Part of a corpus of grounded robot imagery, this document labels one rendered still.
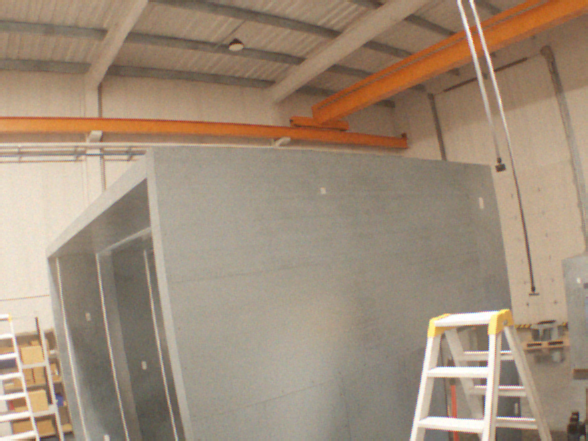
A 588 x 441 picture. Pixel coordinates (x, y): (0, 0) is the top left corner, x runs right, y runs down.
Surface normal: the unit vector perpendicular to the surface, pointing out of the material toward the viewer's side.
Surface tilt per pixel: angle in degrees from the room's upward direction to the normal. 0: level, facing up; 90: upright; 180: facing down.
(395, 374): 90
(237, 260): 90
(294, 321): 90
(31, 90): 90
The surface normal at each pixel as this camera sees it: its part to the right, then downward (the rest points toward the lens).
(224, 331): 0.62, -0.15
